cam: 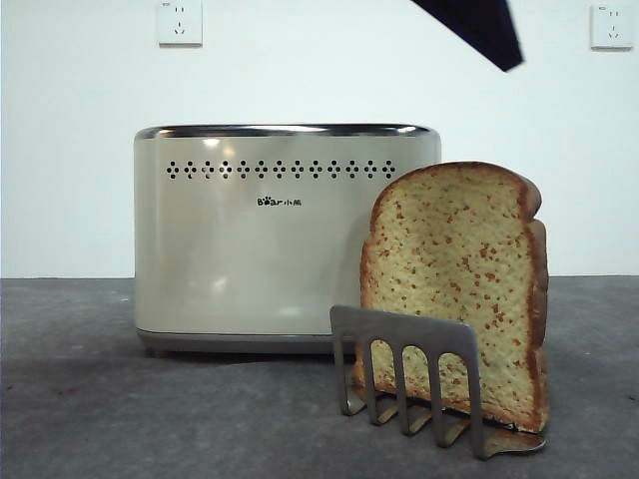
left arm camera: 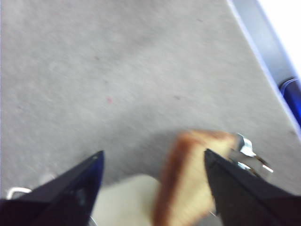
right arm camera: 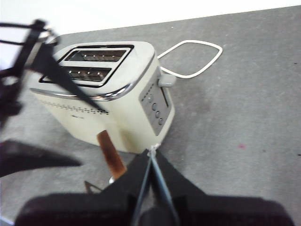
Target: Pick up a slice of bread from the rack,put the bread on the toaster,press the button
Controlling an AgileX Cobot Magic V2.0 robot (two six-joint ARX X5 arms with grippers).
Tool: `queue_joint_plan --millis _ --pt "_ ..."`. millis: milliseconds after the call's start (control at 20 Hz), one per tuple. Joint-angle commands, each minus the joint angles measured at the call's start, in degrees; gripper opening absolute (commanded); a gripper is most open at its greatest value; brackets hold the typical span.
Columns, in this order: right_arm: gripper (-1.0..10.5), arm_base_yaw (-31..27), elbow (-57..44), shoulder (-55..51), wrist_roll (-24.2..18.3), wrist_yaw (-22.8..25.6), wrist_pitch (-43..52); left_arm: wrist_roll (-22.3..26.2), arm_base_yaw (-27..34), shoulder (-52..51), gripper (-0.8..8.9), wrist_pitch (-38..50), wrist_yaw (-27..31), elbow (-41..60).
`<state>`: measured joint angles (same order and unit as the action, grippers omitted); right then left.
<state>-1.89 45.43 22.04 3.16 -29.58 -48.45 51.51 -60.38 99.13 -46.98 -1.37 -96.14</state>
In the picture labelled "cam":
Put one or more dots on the white wall socket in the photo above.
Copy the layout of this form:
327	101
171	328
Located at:
611	27
181	24

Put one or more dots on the stainless steel toast rack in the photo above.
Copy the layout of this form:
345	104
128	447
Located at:
399	325

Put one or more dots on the cream two-slot toaster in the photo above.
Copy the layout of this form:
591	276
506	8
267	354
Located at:
249	249

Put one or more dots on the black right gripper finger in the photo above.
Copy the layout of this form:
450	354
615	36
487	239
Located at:
486	30

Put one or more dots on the toasted bread slice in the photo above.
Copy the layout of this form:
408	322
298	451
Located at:
449	259

